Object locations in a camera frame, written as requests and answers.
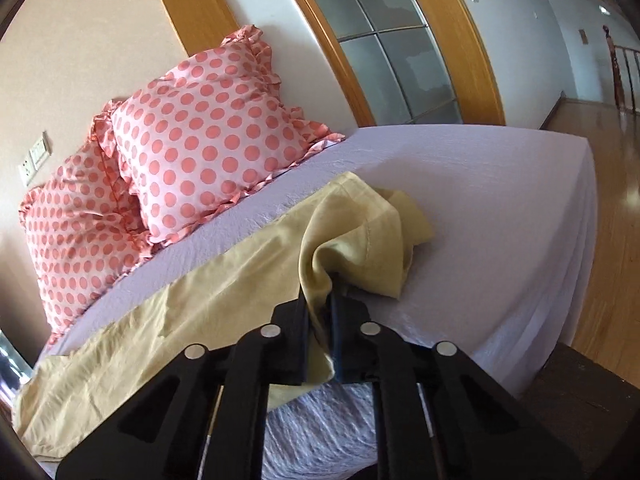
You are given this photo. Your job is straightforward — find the lavender bed sheet mattress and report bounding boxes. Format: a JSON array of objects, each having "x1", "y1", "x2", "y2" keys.
[{"x1": 13, "y1": 125, "x2": 597, "y2": 463}]

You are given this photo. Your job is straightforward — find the polka dot pillow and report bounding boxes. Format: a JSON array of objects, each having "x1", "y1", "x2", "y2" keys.
[
  {"x1": 20, "y1": 140, "x2": 152, "y2": 344},
  {"x1": 92, "y1": 25, "x2": 344, "y2": 246}
]

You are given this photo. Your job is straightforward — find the khaki pants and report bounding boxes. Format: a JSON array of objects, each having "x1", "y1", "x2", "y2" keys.
[{"x1": 12, "y1": 172, "x2": 433, "y2": 460}]

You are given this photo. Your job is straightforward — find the dark wooden stool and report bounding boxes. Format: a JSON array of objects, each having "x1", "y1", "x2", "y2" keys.
[{"x1": 522, "y1": 344, "x2": 639, "y2": 479}]

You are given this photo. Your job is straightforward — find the right polka dot pillow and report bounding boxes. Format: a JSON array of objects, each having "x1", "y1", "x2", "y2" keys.
[{"x1": 92, "y1": 25, "x2": 344, "y2": 246}]

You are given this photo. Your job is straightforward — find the wooden framed glass door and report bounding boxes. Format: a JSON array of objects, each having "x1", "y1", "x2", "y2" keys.
[{"x1": 294, "y1": 0, "x2": 506, "y2": 126}]

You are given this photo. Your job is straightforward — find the white wall socket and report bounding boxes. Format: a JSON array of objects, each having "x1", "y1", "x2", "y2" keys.
[{"x1": 20, "y1": 154, "x2": 36, "y2": 185}]

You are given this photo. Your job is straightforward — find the left polka dot pillow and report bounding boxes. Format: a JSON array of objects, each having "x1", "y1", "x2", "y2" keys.
[{"x1": 20, "y1": 140, "x2": 152, "y2": 344}]

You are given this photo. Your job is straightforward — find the white wall switch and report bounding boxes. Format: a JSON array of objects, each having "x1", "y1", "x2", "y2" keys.
[{"x1": 29, "y1": 131, "x2": 51, "y2": 171}]

